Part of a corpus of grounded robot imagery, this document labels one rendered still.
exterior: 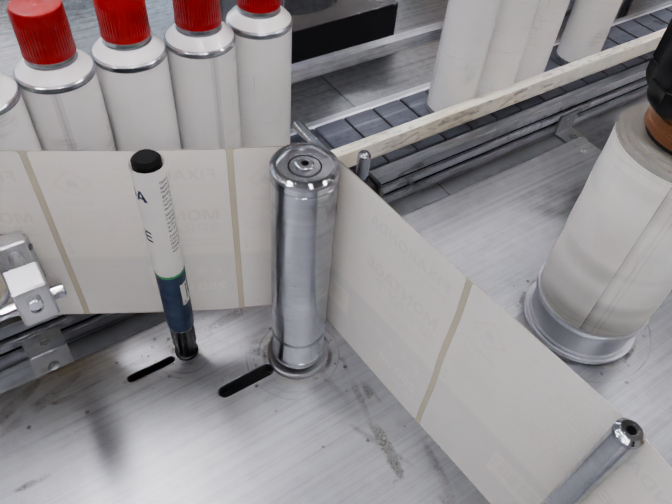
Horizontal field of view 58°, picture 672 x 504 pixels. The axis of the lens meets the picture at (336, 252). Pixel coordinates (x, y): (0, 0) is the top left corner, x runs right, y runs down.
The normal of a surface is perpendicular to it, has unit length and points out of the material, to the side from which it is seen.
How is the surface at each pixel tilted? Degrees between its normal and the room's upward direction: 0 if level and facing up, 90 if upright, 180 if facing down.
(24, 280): 0
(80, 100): 90
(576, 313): 93
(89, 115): 90
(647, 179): 93
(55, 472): 0
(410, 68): 0
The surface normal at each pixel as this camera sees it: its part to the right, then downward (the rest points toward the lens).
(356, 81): 0.07, -0.66
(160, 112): 0.79, 0.50
